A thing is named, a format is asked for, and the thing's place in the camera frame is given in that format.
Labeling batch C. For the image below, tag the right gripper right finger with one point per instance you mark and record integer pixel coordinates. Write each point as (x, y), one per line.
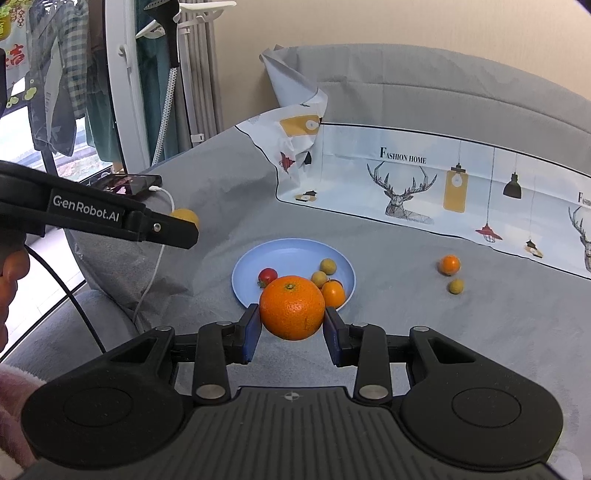
(364, 347)

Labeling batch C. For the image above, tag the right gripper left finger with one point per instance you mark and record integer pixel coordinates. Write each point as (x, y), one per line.
(221, 344)

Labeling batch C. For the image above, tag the orange tangerine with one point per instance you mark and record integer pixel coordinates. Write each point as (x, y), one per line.
(449, 265)
(292, 308)
(334, 294)

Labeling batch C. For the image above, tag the brown longan fruit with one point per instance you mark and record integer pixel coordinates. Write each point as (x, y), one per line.
(319, 278)
(456, 286)
(186, 215)

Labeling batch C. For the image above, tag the red cherry tomato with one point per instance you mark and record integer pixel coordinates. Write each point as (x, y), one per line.
(266, 276)

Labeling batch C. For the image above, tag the blue round plate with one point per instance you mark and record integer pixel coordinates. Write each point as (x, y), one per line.
(288, 256)

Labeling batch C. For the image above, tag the person's left hand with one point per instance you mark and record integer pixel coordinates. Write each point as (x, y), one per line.
(15, 267)

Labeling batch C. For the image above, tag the orange tangerine in plate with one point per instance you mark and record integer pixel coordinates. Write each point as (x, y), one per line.
(334, 294)

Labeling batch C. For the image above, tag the longan in plate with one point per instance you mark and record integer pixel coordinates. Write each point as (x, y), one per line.
(328, 266)

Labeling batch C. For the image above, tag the black smartphone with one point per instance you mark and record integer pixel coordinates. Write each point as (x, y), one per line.
(134, 186)

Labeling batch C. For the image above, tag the hanging plaid shirt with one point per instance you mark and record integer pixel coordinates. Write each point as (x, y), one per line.
(57, 39)

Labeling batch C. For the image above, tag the green hanging garment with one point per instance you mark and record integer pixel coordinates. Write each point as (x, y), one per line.
(153, 65)

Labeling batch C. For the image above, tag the pink fuzzy sleeve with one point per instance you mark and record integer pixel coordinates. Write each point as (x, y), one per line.
(16, 387)

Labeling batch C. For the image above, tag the printed deer tablecloth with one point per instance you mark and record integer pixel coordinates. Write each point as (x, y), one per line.
(434, 140)

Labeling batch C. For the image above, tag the white mirror frame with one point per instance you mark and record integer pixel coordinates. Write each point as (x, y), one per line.
(125, 85)

